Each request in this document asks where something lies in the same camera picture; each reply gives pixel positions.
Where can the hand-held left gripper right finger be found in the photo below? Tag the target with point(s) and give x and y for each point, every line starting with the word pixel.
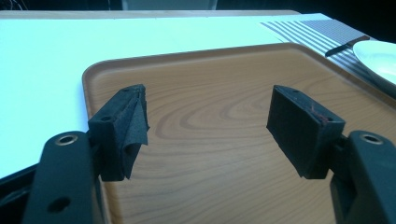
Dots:
pixel 306 137

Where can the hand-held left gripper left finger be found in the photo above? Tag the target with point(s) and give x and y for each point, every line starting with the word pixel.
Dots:
pixel 107 140

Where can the white plate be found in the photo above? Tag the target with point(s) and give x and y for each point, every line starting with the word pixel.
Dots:
pixel 378 59

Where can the striped grey placemat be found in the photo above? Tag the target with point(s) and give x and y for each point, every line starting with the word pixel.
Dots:
pixel 323 32

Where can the wooden tray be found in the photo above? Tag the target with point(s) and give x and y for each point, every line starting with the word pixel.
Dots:
pixel 218 133

